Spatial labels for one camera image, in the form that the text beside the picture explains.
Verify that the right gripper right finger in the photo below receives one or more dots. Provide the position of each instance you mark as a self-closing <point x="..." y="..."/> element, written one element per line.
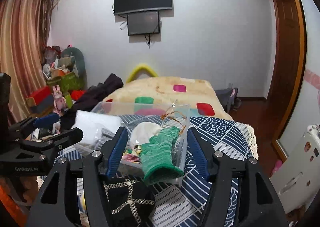
<point x="257" y="202"/>

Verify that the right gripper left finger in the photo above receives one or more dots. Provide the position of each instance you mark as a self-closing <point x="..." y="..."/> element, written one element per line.
<point x="57" y="201"/>

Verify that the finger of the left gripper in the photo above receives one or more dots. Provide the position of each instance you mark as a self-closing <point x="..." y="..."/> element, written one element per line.
<point x="66" y="139"/>
<point x="46" y="121"/>

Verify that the clear plastic storage box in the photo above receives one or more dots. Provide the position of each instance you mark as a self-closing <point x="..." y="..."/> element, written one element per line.
<point x="165" y="115"/>

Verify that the black chain pattern pouch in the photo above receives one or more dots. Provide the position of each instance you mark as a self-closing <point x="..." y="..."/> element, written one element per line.
<point x="131" y="202"/>

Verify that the white cloth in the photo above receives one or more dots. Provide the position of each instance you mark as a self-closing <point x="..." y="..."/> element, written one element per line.
<point x="142" y="133"/>

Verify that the green knitted sock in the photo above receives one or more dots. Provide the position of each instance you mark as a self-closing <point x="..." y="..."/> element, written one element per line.
<point x="156" y="157"/>

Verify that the pink rabbit toy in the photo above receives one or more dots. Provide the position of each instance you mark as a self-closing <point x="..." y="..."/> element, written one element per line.
<point x="59" y="101"/>

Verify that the red box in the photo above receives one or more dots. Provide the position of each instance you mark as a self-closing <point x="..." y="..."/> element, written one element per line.
<point x="38" y="96"/>

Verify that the green cardboard box with clutter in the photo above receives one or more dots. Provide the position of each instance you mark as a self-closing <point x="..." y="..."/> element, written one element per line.
<point x="68" y="82"/>

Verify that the blue white patterned tablecloth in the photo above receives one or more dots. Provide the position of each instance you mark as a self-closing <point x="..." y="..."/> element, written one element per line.
<point x="183" y="204"/>

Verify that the black clothing pile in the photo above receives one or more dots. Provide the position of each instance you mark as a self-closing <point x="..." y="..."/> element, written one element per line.
<point x="90" y="99"/>

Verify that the white appliance with stickers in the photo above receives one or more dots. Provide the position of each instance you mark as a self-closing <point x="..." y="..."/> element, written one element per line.
<point x="297" y="180"/>

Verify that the dark green cushion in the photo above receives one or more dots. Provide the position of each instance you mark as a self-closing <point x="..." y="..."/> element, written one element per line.
<point x="77" y="62"/>

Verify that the dark bag by door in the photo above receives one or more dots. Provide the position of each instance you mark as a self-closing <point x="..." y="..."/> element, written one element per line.
<point x="228" y="99"/>

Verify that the white wardrobe with pink hearts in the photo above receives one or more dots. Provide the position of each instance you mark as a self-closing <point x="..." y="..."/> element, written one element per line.
<point x="306" y="110"/>

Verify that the yellow foam arch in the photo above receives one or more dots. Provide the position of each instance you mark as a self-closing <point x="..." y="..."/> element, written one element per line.
<point x="141" y="68"/>

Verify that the striped brown curtain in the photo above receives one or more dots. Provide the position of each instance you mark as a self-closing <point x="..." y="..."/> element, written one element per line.
<point x="25" y="26"/>

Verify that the beige blanket with coloured squares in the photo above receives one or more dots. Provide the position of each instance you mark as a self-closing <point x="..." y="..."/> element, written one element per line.
<point x="198" y="94"/>

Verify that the brown wooden door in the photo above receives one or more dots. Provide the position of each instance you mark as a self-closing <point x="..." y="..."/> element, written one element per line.
<point x="288" y="67"/>

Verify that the small black wall monitor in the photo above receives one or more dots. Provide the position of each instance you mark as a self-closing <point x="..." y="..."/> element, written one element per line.
<point x="143" y="23"/>

